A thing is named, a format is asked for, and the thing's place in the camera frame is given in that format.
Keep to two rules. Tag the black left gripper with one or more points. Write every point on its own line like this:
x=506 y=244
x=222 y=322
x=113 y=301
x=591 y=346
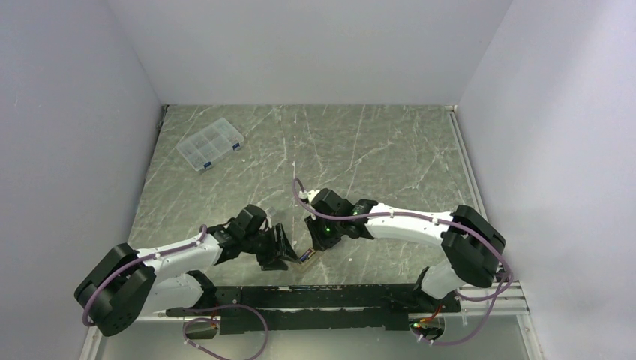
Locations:
x=271 y=260

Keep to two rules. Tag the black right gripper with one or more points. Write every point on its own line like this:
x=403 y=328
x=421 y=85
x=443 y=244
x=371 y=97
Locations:
x=320 y=242

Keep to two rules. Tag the blue purple battery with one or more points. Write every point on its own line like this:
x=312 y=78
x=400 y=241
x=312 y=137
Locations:
x=304 y=257

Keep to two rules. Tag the white remote control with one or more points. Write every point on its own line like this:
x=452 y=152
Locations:
x=307 y=264

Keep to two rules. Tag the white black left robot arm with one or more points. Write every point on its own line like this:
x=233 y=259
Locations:
x=128 y=283

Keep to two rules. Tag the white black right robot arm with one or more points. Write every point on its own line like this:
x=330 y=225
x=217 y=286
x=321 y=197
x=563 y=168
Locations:
x=473 y=249

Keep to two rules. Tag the clear plastic organizer box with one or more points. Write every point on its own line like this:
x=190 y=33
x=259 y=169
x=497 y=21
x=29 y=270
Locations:
x=209 y=146

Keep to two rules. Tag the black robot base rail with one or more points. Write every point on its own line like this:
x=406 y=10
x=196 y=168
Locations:
x=390 y=306

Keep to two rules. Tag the aluminium frame rail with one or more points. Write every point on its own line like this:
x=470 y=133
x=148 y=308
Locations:
x=530 y=341

